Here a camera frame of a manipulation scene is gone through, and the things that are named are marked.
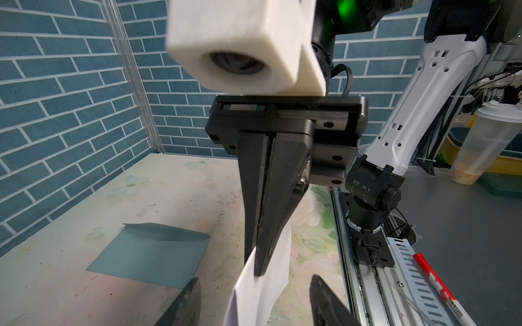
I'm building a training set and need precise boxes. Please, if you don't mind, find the white letter with blue border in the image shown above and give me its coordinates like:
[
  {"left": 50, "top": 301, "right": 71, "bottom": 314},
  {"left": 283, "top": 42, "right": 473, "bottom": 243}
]
[{"left": 223, "top": 224, "right": 292, "bottom": 325}]

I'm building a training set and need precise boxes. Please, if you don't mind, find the teal envelope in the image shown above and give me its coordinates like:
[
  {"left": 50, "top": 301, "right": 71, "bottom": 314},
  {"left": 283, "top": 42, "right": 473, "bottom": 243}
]
[{"left": 87, "top": 223, "right": 210, "bottom": 289}]

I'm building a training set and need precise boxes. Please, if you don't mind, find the clear plastic drink cup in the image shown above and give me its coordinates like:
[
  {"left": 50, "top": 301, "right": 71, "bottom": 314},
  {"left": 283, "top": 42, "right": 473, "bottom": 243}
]
[{"left": 450, "top": 101, "right": 521, "bottom": 185}]

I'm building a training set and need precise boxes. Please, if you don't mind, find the red marker pen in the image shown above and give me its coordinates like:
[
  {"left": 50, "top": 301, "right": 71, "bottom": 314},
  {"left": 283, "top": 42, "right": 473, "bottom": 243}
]
[{"left": 413, "top": 253, "right": 477, "bottom": 326}]

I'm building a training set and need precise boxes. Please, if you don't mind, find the white slotted cable duct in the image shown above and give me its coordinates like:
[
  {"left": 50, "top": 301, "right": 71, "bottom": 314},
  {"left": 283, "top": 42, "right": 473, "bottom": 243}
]
[{"left": 387, "top": 238, "right": 458, "bottom": 325}]

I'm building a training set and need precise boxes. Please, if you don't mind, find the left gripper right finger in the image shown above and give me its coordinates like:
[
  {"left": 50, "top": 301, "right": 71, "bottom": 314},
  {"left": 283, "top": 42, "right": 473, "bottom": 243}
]
[{"left": 309, "top": 274, "right": 360, "bottom": 326}]

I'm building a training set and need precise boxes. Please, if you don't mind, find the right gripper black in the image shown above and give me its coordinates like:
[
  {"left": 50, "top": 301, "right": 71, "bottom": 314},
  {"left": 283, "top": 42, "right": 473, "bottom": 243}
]
[{"left": 205, "top": 95, "right": 368, "bottom": 277}]

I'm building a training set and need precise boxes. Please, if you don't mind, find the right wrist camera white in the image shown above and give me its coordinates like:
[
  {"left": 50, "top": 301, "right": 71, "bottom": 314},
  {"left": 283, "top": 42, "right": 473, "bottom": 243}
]
[{"left": 165, "top": 1, "right": 326, "bottom": 96}]

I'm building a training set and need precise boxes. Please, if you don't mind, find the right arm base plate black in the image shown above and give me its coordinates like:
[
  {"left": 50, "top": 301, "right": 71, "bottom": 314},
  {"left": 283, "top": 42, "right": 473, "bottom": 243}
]
[{"left": 339, "top": 192, "right": 417, "bottom": 268}]

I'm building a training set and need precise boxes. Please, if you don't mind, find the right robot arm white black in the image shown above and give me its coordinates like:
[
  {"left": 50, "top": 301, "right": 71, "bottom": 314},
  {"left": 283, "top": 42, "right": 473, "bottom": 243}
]
[{"left": 205, "top": 1, "right": 521, "bottom": 277}]

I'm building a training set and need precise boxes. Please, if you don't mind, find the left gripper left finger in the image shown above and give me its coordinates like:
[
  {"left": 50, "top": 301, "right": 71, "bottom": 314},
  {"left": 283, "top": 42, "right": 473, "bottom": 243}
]
[{"left": 154, "top": 277, "right": 202, "bottom": 326}]

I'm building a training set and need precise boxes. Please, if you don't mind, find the aluminium mounting rail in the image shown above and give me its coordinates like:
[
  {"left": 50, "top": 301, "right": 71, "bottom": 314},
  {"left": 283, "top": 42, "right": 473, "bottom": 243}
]
[{"left": 328, "top": 187, "right": 404, "bottom": 325}]

